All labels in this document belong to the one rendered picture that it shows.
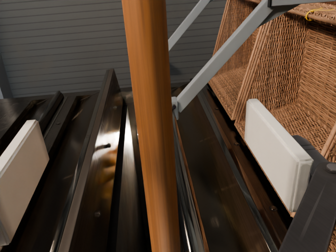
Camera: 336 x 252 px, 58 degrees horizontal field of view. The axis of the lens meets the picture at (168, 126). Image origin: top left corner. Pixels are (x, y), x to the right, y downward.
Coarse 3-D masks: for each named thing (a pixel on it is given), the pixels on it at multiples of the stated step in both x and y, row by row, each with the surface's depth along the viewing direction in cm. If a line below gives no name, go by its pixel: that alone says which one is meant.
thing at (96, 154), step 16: (112, 80) 159; (112, 96) 149; (112, 112) 139; (96, 128) 108; (112, 128) 131; (96, 144) 99; (112, 144) 124; (96, 160) 95; (112, 160) 117; (80, 176) 83; (96, 176) 91; (112, 176) 111; (80, 192) 77; (96, 192) 88; (80, 208) 72; (96, 208) 84; (80, 224) 70; (96, 224) 81; (64, 240) 63; (80, 240) 68; (96, 240) 78
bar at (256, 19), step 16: (208, 0) 102; (272, 0) 57; (288, 0) 57; (304, 0) 57; (320, 0) 58; (192, 16) 104; (256, 16) 59; (272, 16) 60; (176, 32) 106; (240, 32) 60; (224, 48) 61; (208, 64) 63; (192, 80) 65; (208, 80) 64; (192, 96) 66; (176, 112) 66; (176, 128) 57; (176, 144) 51; (176, 160) 47; (176, 176) 43; (192, 192) 40; (192, 208) 37; (192, 224) 35; (192, 240) 33
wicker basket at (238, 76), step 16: (240, 0) 161; (256, 0) 122; (224, 16) 164; (240, 16) 165; (256, 32) 164; (272, 32) 117; (240, 48) 173; (256, 48) 119; (224, 64) 176; (240, 64) 178; (224, 80) 170; (240, 80) 162; (288, 80) 126; (224, 96) 154; (240, 96) 128
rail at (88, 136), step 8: (104, 80) 155; (96, 104) 128; (96, 112) 121; (88, 128) 109; (88, 136) 103; (80, 152) 95; (80, 160) 91; (80, 168) 87; (72, 184) 81; (72, 192) 77; (64, 208) 73; (64, 216) 70; (64, 224) 68; (56, 232) 66; (56, 240) 64; (56, 248) 62
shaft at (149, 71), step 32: (128, 0) 20; (160, 0) 20; (128, 32) 21; (160, 32) 21; (160, 64) 22; (160, 96) 23; (160, 128) 24; (160, 160) 25; (160, 192) 26; (160, 224) 28
